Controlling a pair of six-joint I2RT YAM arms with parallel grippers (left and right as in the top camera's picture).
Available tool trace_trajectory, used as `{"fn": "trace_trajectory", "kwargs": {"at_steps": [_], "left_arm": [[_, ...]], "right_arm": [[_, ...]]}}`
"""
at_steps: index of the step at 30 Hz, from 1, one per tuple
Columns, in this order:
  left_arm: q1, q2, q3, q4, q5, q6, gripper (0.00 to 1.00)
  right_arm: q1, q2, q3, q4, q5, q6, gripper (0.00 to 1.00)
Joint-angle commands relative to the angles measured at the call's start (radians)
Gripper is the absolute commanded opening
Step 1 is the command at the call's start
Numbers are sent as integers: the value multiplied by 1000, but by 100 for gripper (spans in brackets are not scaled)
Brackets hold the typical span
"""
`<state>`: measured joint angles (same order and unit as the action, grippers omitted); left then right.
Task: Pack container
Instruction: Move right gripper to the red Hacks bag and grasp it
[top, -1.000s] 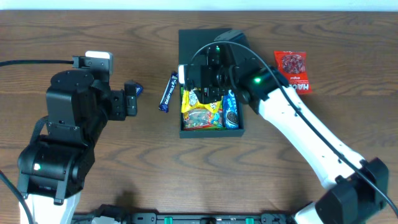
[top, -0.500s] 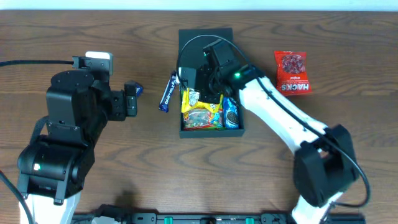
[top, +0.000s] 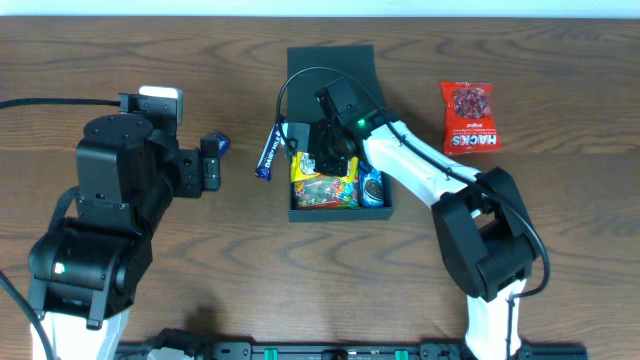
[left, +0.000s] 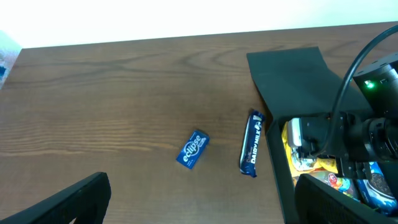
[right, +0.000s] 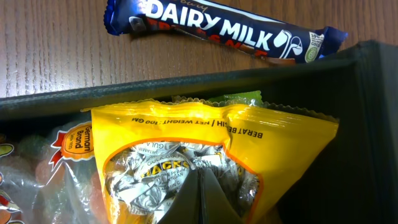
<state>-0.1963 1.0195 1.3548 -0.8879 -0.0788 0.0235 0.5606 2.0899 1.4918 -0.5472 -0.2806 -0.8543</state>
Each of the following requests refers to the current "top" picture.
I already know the blue Eclipse mints box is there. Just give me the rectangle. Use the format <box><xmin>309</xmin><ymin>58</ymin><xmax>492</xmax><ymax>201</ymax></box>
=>
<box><xmin>213</xmin><ymin>132</ymin><xmax>231</xmax><ymax>157</ymax></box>

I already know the yellow Hacks candy bag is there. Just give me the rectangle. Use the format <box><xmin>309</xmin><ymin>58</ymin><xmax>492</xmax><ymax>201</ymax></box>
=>
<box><xmin>290</xmin><ymin>151</ymin><xmax>360</xmax><ymax>184</ymax></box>

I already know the blue Oreo cookie pack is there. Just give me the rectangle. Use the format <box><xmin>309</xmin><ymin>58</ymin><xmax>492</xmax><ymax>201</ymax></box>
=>
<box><xmin>358</xmin><ymin>162</ymin><xmax>385</xmax><ymax>208</ymax></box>

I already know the green Haribo gummy bag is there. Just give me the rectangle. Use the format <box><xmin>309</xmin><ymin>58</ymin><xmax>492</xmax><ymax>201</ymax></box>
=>
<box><xmin>293</xmin><ymin>176</ymin><xmax>360</xmax><ymax>210</ymax></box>

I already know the red Hacks candy bag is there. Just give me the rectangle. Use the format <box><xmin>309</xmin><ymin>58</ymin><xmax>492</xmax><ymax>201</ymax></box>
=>
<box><xmin>440</xmin><ymin>81</ymin><xmax>502</xmax><ymax>156</ymax></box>

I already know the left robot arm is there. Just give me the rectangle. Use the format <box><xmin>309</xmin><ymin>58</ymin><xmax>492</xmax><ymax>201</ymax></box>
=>
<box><xmin>28</xmin><ymin>114</ymin><xmax>220</xmax><ymax>359</ymax></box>

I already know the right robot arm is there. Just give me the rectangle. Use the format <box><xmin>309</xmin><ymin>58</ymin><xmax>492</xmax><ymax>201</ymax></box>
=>
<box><xmin>276</xmin><ymin>74</ymin><xmax>550</xmax><ymax>359</ymax></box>

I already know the purple Dairy Milk bar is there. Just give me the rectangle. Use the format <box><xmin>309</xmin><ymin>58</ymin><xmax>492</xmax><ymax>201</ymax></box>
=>
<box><xmin>255</xmin><ymin>117</ymin><xmax>286</xmax><ymax>181</ymax></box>

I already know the dark green open box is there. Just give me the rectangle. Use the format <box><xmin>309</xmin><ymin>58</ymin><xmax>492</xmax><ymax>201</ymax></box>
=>
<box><xmin>283</xmin><ymin>45</ymin><xmax>394</xmax><ymax>223</ymax></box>

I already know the black mounting rail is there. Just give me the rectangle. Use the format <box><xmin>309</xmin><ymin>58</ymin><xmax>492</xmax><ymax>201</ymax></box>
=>
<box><xmin>117</xmin><ymin>327</ymin><xmax>589</xmax><ymax>360</ymax></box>

